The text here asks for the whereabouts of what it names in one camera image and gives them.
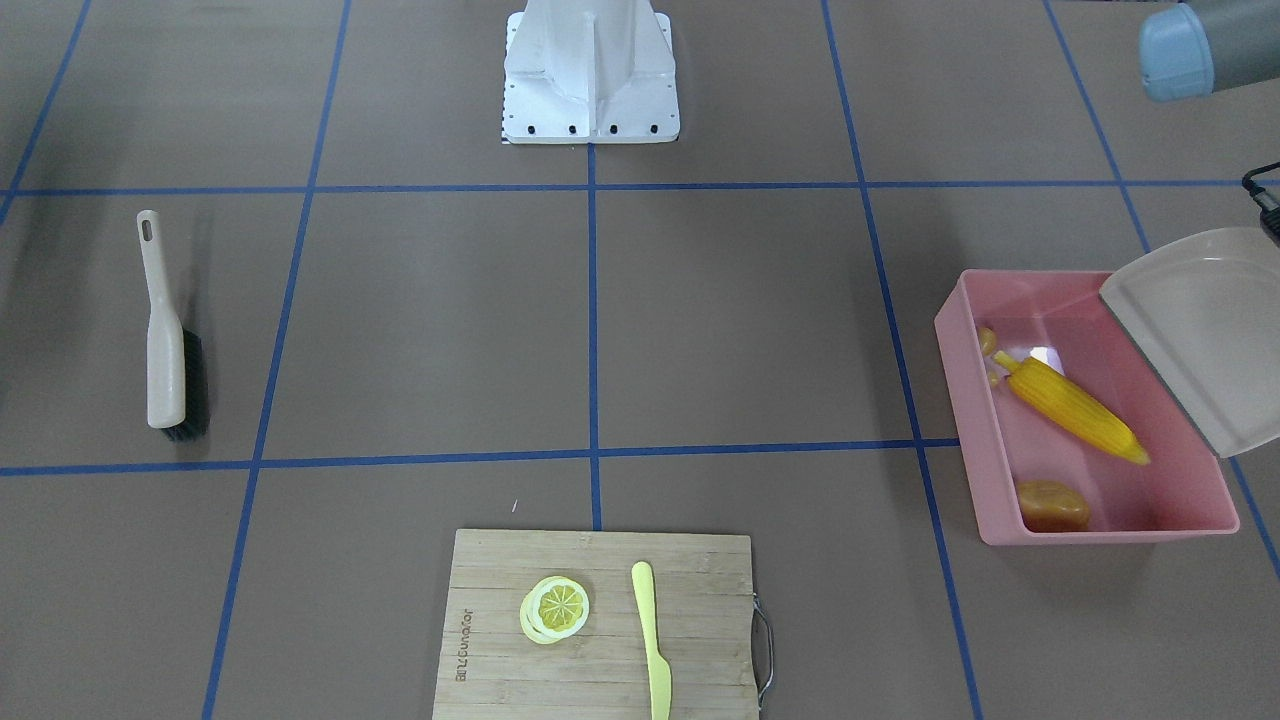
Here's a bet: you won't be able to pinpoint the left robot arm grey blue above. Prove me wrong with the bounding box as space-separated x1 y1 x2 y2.
1138 1 1279 102

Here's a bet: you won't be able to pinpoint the brown toy potato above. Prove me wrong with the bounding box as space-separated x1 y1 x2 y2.
1015 480 1092 533

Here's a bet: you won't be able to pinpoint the pink plastic bin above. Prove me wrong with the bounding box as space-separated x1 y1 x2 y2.
934 269 1240 546

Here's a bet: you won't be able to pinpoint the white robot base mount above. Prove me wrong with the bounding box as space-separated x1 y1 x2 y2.
500 1 681 145

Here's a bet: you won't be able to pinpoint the tan toy ginger root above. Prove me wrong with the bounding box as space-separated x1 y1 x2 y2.
977 325 1001 387

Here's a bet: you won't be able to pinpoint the beige dustpan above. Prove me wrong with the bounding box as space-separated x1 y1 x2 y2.
1100 227 1279 457

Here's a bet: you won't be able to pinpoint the bamboo cutting board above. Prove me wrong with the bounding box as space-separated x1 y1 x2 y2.
431 529 765 719

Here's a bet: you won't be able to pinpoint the yellow toy corn cob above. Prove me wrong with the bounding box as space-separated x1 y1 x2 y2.
993 350 1151 466

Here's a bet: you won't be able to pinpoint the yellow plastic knife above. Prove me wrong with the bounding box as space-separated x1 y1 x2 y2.
631 561 673 719

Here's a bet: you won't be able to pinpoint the yellow lemon slices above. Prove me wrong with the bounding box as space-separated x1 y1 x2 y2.
517 577 591 644

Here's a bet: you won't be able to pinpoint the beige brush black bristles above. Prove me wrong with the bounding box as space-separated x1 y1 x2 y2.
136 210 209 443

